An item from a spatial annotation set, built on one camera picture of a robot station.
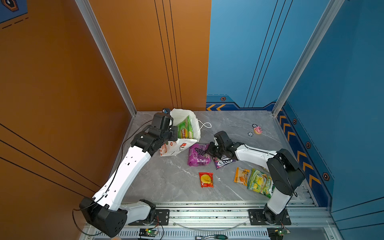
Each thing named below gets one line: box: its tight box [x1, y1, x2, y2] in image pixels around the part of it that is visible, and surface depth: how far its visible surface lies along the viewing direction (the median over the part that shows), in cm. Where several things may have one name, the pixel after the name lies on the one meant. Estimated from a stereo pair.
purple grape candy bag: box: [188, 143, 211, 167], surface depth 89 cm
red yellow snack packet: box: [198, 172, 214, 188], surface depth 86 cm
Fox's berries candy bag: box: [213, 155, 237, 170], surface depth 91 cm
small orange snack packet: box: [233, 167, 251, 187], surface depth 87 cm
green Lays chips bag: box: [177, 115, 194, 139], surface depth 89 cm
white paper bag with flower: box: [159, 108, 201, 157], surface depth 85 cm
